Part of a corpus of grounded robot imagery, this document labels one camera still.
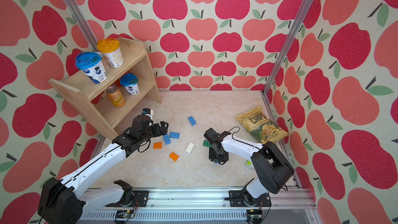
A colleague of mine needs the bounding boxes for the small orange lego brick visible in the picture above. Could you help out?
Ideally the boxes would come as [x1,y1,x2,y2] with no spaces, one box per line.
[153,142,163,149]

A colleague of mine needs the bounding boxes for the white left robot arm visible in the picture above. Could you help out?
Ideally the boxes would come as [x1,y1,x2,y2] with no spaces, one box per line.
[37,116,169,224]

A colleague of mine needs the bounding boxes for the small blue lid cup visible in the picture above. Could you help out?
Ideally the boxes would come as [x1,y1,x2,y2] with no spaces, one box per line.
[120,73,140,95]

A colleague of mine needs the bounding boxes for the white lego brick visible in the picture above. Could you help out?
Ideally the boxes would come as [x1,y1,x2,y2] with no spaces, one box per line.
[185,142,195,153]

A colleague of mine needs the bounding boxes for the left aluminium frame post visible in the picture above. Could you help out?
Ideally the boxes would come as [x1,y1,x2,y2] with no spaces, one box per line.
[63,0,98,52]

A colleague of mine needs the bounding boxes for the green lego brick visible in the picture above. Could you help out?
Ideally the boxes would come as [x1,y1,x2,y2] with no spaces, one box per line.
[203,140,212,147]

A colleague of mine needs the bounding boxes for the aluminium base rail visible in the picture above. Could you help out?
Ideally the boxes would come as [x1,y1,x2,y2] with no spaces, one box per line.
[79,187,322,224]

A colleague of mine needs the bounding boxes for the orange lid yogurt cup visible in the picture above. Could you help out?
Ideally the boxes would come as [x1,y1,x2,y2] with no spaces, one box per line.
[97,38,124,68]

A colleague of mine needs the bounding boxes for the orange drink can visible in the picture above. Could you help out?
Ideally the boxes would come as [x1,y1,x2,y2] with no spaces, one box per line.
[106,86,126,108]

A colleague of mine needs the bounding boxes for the yellow chips bag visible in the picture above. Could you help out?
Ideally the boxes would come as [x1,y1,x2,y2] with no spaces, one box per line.
[235,106,288,144]

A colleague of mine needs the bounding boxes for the light blue lego brick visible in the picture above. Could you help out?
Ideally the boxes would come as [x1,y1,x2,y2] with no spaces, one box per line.
[163,134,171,145]
[188,116,197,126]
[169,132,180,140]

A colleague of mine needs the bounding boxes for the wooden shelf unit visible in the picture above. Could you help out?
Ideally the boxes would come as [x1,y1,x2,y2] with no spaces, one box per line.
[47,36,163,143]

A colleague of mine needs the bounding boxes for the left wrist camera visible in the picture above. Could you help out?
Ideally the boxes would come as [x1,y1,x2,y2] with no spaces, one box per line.
[142,108,154,120]

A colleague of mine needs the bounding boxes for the green white juice carton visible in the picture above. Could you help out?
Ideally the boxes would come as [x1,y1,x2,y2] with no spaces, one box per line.
[245,160,254,170]

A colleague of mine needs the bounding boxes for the right aluminium frame post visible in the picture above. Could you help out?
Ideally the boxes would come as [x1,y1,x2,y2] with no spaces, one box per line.
[262,0,314,98]

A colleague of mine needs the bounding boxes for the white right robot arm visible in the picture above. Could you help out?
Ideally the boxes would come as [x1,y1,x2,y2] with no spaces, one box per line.
[204,128,294,208]

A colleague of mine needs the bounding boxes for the aluminium frame post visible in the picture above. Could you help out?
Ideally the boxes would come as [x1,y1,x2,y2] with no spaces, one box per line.
[63,0,98,52]
[262,0,314,98]

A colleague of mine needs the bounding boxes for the blue lid yogurt cup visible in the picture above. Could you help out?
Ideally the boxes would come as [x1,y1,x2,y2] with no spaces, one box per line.
[75,52,108,84]

